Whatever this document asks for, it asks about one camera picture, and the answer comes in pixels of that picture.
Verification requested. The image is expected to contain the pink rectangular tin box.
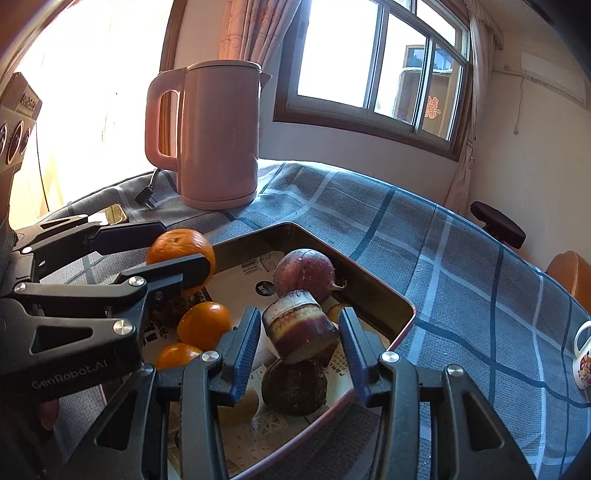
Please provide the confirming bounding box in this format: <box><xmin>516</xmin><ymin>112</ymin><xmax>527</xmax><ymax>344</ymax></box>
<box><xmin>166</xmin><ymin>222</ymin><xmax>416</xmax><ymax>480</ymax></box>

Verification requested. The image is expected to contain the sugarcane piece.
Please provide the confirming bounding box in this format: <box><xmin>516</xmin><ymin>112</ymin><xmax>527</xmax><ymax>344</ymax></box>
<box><xmin>262</xmin><ymin>290</ymin><xmax>341</xmax><ymax>365</ymax></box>

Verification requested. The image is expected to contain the person's left hand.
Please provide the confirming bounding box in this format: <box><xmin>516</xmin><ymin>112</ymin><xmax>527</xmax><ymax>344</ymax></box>
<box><xmin>39</xmin><ymin>399</ymin><xmax>60</xmax><ymax>430</ymax></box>

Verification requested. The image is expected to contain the white air conditioner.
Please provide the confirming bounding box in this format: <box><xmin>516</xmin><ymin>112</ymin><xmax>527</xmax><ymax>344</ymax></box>
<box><xmin>521</xmin><ymin>52</ymin><xmax>586</xmax><ymax>104</ymax></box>

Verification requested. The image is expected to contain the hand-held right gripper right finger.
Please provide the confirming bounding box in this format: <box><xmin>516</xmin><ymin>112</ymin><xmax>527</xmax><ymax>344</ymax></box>
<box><xmin>338</xmin><ymin>307</ymin><xmax>539</xmax><ymax>480</ymax></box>

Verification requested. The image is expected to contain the black smartphone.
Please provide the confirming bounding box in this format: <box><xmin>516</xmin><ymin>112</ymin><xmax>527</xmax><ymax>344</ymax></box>
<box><xmin>88</xmin><ymin>203</ymin><xmax>129</xmax><ymax>225</ymax></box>

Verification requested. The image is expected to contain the purple passion fruit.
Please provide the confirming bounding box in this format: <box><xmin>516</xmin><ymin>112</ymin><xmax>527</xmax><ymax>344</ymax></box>
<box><xmin>273</xmin><ymin>248</ymin><xmax>347</xmax><ymax>301</ymax></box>

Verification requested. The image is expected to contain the black kettle power cord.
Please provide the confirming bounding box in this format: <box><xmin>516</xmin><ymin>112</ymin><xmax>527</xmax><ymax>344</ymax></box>
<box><xmin>134</xmin><ymin>167</ymin><xmax>160</xmax><ymax>208</ymax></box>

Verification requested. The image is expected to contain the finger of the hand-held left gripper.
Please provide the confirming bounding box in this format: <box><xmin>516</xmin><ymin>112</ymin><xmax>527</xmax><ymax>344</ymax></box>
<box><xmin>13</xmin><ymin>253</ymin><xmax>216</xmax><ymax>354</ymax></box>
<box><xmin>11</xmin><ymin>215</ymin><xmax>168</xmax><ymax>280</ymax></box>

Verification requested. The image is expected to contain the dark round stool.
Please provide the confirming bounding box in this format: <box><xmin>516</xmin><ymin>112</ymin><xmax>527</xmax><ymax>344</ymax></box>
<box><xmin>470</xmin><ymin>201</ymin><xmax>527</xmax><ymax>250</ymax></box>

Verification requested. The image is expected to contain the small orange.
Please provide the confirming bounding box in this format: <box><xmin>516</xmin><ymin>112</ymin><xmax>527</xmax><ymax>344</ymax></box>
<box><xmin>156</xmin><ymin>343</ymin><xmax>204</xmax><ymax>370</ymax></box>

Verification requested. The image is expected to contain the brown framed window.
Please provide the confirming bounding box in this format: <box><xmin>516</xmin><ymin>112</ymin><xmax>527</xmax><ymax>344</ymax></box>
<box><xmin>273</xmin><ymin>0</ymin><xmax>474</xmax><ymax>162</ymax></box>

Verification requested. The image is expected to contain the blue plaid tablecloth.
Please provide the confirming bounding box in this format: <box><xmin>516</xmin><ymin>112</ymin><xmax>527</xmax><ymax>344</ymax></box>
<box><xmin>9</xmin><ymin>159</ymin><xmax>591</xmax><ymax>480</ymax></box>

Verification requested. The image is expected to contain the pink curtain valance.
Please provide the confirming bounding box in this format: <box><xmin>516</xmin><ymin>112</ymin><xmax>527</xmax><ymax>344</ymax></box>
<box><xmin>464</xmin><ymin>0</ymin><xmax>505</xmax><ymax>51</ymax></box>

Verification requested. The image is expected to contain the oval orange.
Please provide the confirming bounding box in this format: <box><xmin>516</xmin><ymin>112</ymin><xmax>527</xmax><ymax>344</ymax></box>
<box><xmin>177</xmin><ymin>301</ymin><xmax>232</xmax><ymax>352</ymax></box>

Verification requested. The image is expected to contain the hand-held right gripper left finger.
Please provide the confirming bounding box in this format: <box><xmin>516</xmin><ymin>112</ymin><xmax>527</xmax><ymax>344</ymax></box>
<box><xmin>69</xmin><ymin>306</ymin><xmax>262</xmax><ymax>480</ymax></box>

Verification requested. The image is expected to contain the dark brown round fruit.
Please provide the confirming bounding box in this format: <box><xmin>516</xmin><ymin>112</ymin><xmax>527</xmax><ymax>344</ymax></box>
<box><xmin>261</xmin><ymin>357</ymin><xmax>328</xmax><ymax>416</ymax></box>
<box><xmin>150</xmin><ymin>291</ymin><xmax>206</xmax><ymax>326</ymax></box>

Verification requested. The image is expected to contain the brown leather armchair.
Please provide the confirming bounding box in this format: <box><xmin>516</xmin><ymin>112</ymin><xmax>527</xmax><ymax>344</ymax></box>
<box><xmin>546</xmin><ymin>250</ymin><xmax>591</xmax><ymax>301</ymax></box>

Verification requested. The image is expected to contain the wide pink curtain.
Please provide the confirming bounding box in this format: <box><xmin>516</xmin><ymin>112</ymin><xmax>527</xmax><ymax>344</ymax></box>
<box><xmin>217</xmin><ymin>0</ymin><xmax>303</xmax><ymax>153</ymax></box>

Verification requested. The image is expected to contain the white printed mug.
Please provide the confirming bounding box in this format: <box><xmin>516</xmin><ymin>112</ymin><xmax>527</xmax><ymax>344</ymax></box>
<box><xmin>573</xmin><ymin>320</ymin><xmax>591</xmax><ymax>391</ymax></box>

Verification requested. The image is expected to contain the large orange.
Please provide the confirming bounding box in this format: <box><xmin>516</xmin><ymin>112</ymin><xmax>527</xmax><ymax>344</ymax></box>
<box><xmin>146</xmin><ymin>228</ymin><xmax>217</xmax><ymax>298</ymax></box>

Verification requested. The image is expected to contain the narrow pink curtain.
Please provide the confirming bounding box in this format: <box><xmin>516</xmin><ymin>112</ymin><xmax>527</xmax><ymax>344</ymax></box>
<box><xmin>443</xmin><ymin>18</ymin><xmax>504</xmax><ymax>208</ymax></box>

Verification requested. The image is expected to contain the air conditioner cable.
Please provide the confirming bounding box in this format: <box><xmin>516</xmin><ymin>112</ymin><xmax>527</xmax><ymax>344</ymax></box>
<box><xmin>492</xmin><ymin>67</ymin><xmax>525</xmax><ymax>137</ymax></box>

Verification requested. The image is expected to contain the pink electric kettle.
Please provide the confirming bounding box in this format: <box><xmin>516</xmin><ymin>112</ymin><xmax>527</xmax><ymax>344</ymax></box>
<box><xmin>145</xmin><ymin>60</ymin><xmax>273</xmax><ymax>210</ymax></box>

